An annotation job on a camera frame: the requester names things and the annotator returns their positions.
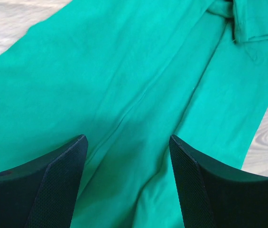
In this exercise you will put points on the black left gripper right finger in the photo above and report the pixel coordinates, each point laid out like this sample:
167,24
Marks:
215,195

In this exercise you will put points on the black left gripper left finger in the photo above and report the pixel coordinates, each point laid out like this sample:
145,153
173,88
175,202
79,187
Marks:
42,192

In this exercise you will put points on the green t shirt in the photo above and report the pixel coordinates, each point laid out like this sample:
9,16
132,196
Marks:
128,74

